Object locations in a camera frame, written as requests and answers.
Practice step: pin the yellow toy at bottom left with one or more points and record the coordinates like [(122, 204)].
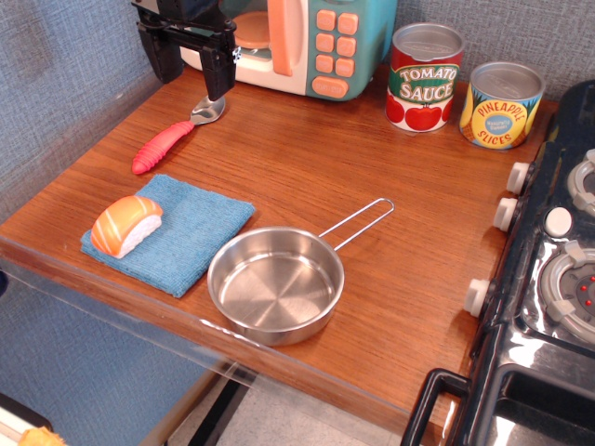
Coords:
[(40, 436)]

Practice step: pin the white stove knob upper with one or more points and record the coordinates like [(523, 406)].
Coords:
[(517, 176)]

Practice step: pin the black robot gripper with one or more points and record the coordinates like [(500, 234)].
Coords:
[(164, 26)]

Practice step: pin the teal toy microwave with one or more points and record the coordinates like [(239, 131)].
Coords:
[(320, 49)]

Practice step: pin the tomato sauce can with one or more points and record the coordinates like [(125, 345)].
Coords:
[(424, 70)]

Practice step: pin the white stove knob lower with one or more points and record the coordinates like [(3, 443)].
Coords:
[(475, 296)]

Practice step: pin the white stove knob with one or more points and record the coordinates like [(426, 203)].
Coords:
[(504, 213), (475, 296), (517, 176)]

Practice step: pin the clear acrylic table guard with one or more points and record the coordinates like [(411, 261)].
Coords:
[(341, 371)]

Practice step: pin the salmon nigiri sushi toy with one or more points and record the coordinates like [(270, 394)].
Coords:
[(126, 223)]

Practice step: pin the spoon with red handle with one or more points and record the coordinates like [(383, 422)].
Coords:
[(206, 111)]

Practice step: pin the white stove knob middle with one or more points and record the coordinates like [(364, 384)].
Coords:
[(504, 213)]

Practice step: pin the pineapple slices can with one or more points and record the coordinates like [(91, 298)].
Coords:
[(501, 104)]

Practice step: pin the black toy stove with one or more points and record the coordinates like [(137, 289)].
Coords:
[(531, 380)]

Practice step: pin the blue folded cloth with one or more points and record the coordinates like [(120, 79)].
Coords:
[(195, 224)]

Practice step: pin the small steel pot with handle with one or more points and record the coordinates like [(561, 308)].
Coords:
[(277, 286)]

